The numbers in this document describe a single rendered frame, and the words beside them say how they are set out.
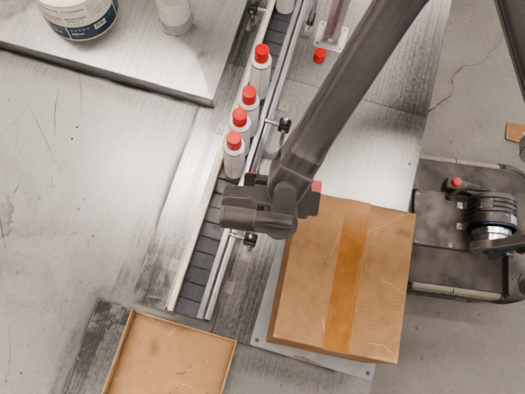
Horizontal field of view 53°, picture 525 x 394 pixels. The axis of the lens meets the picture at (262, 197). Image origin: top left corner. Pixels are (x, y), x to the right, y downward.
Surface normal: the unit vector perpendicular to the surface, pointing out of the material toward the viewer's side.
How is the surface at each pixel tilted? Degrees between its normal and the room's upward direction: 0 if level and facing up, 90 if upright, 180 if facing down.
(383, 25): 50
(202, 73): 0
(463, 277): 0
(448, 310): 0
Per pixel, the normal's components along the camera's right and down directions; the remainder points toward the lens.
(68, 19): 0.07, 0.96
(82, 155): 0.04, -0.29
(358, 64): -0.12, 0.52
